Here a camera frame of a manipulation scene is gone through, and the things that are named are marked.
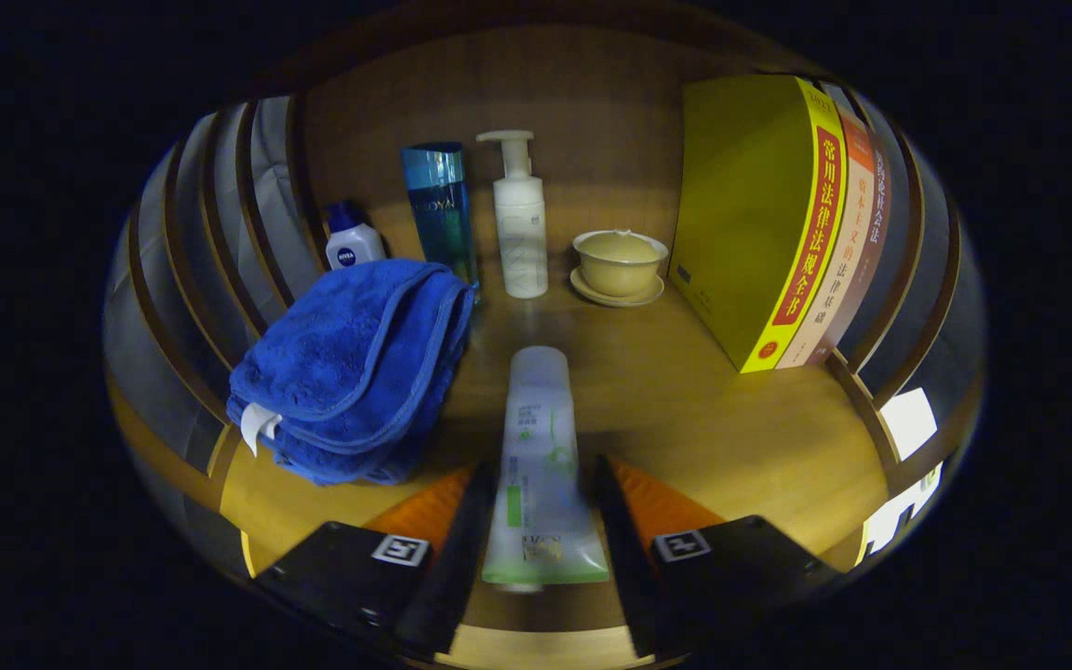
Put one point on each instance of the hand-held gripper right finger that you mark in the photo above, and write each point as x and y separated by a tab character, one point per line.
629	558

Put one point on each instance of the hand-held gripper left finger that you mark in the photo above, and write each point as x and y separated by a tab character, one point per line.
462	558

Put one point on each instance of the wooden drawer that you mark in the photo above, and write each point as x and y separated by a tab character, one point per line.
536	649

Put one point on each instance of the white green tube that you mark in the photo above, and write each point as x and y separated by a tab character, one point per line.
541	447

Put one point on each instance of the wooden countertop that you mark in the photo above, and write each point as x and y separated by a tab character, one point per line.
685	419

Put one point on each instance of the wooden cabinet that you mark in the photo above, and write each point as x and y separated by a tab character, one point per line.
592	102

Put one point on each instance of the blue folded towel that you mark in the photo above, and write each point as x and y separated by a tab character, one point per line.
341	354

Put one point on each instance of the beige lidded teacup with saucer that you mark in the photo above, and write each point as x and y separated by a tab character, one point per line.
618	265

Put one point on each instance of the small white blue-capped bottle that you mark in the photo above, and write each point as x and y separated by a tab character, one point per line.
355	247

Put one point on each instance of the white pump bottle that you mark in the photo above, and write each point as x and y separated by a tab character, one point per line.
521	233

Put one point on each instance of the tall blue bottle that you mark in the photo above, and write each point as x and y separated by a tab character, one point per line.
443	214

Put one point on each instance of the yellow book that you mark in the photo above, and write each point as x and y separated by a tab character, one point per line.
741	205

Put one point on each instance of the beige orange-spined book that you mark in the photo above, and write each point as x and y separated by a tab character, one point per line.
848	251

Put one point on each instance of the brown book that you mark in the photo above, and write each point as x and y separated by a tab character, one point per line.
874	233

